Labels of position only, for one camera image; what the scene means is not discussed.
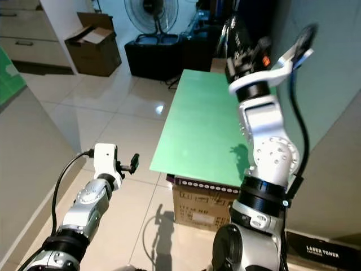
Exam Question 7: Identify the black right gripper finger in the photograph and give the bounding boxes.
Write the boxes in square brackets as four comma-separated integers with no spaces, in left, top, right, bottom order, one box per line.
[220,14,244,57]

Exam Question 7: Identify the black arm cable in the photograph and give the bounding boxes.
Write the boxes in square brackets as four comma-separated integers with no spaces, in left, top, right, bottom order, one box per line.
[282,23,320,271]
[16,149,95,271]

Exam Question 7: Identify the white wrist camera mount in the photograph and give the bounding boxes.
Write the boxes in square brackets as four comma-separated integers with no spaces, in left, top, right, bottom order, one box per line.
[93,143,122,191]
[228,48,315,97]

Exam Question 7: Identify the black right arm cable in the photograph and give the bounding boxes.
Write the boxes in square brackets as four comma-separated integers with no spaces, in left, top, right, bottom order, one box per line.
[282,23,320,271]

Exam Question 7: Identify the black storage crate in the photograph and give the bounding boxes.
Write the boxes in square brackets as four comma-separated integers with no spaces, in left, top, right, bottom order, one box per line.
[179,31,216,73]
[124,35,182,80]

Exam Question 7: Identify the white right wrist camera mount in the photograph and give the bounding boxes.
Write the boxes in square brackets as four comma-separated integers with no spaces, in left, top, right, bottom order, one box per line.
[228,48,315,97]

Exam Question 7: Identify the white drawer cabinet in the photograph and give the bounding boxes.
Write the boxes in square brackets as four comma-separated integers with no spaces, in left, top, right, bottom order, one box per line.
[0,0,75,68]

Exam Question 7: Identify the green wall sheet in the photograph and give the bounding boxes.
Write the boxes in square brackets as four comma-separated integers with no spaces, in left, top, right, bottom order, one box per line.
[0,48,26,105]

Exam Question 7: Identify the printed cardboard box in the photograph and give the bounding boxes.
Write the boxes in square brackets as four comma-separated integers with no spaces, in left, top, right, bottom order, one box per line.
[166,174,248,231]

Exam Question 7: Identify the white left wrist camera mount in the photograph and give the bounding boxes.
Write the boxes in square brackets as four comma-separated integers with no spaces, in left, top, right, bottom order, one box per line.
[93,143,122,191]

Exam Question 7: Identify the plain closed cardboard box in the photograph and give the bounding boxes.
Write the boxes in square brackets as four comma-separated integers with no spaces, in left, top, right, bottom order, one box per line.
[210,56,229,74]

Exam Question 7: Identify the open brown cardboard box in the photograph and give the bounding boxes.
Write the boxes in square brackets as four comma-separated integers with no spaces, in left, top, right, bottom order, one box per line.
[65,12,122,77]

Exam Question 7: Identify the green flat board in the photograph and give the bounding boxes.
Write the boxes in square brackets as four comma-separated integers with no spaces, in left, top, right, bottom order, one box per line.
[149,69,254,188]

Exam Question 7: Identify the black pedestal fan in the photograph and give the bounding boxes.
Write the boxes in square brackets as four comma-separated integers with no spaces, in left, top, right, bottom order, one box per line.
[124,0,179,43]

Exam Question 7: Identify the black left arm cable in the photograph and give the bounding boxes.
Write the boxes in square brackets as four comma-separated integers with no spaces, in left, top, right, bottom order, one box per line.
[16,149,95,271]

